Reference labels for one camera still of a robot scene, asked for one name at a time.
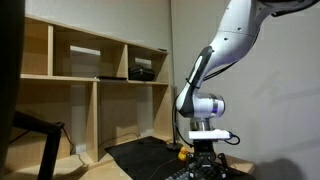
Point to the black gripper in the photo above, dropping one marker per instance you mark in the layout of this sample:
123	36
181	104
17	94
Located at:
204	151

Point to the dark mechanical keyboard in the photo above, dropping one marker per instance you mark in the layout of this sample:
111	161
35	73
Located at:
176	175

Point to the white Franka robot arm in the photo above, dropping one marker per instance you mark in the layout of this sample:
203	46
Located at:
233	36

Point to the yellow rubber duck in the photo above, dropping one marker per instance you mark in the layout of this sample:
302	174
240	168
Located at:
182	154

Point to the black gooseneck stand, round base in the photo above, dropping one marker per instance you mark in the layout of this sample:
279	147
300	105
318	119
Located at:
174	146

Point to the black desk mat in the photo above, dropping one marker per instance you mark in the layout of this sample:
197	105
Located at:
140	156

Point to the wooden desk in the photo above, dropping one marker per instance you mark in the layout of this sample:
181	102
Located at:
100	172

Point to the black zip case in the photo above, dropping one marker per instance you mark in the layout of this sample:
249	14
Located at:
141	73

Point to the wooden shelf unit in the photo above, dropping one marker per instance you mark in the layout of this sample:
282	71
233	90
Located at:
93	116

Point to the small flat dark object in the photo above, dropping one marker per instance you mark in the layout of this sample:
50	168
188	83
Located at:
162	49

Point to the flat black device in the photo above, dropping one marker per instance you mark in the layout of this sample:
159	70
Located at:
111	78

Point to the black monitor stand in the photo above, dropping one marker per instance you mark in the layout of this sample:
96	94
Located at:
50	146

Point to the black computer monitor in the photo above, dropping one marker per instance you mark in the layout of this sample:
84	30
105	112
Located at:
10	83

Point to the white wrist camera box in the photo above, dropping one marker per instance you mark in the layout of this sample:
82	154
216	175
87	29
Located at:
210	134

